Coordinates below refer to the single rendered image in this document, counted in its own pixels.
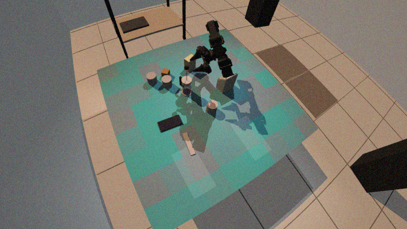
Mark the tan flat bar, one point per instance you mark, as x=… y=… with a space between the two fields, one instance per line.
x=188 y=143

